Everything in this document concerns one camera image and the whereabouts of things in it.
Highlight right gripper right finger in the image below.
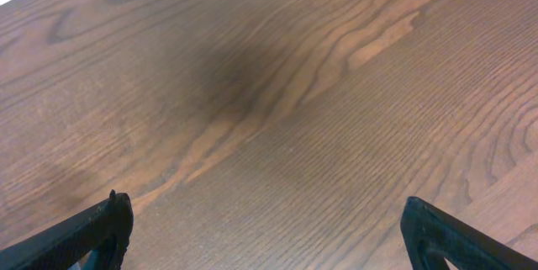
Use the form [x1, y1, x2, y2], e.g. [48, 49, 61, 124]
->
[400, 196, 537, 270]

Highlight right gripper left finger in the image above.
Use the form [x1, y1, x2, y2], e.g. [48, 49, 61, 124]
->
[1, 191, 134, 270]

